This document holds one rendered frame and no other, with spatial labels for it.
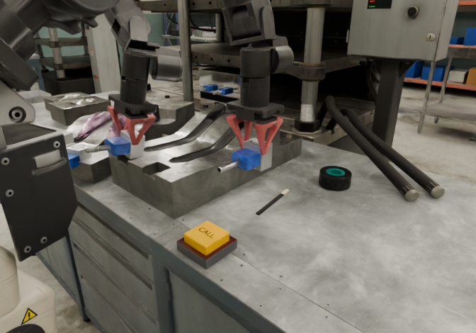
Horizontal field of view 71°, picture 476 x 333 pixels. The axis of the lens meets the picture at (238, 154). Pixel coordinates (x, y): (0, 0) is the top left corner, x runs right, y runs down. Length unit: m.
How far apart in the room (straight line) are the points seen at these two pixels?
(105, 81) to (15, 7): 4.77
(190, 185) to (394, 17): 0.89
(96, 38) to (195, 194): 4.41
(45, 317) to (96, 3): 0.49
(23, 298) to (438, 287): 0.65
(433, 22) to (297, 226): 0.81
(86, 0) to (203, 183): 0.49
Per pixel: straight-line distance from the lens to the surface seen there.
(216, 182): 0.80
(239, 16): 0.64
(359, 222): 0.77
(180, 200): 0.74
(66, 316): 1.78
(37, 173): 0.54
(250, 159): 0.66
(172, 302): 0.91
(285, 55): 0.70
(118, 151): 0.81
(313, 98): 1.32
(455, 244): 0.79
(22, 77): 0.35
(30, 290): 0.66
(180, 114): 1.21
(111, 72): 5.15
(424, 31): 1.28
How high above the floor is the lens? 1.20
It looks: 22 degrees down
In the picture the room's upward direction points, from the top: straight up
